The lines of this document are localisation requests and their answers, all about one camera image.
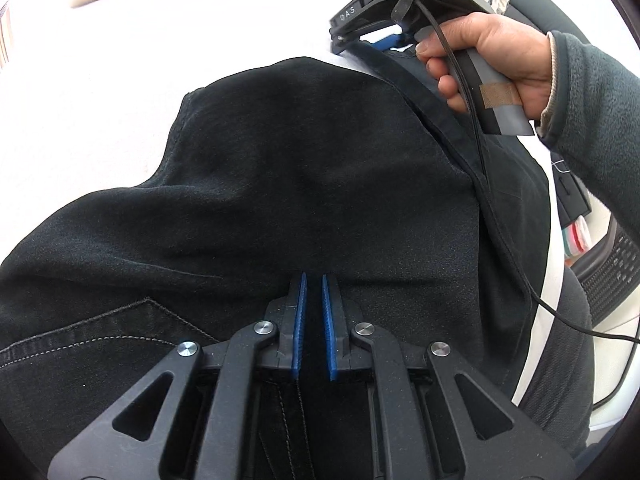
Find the black mesh basket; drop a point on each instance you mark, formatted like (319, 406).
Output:
(615, 265)

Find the bed with white sheet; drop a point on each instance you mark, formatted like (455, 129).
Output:
(125, 85)

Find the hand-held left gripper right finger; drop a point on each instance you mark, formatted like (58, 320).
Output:
(330, 320)

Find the black pants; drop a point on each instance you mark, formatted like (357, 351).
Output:
(300, 170)

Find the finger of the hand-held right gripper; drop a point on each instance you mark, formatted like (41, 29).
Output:
(387, 41)
(340, 46)

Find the pastel striped cloth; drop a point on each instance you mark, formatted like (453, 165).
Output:
(577, 240)

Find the beige pleated curtain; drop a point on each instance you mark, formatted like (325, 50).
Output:
(5, 30)

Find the person's leg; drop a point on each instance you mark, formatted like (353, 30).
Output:
(565, 360)

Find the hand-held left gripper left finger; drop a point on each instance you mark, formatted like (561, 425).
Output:
(299, 320)

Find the person's right hand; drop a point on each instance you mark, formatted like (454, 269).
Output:
(505, 45)

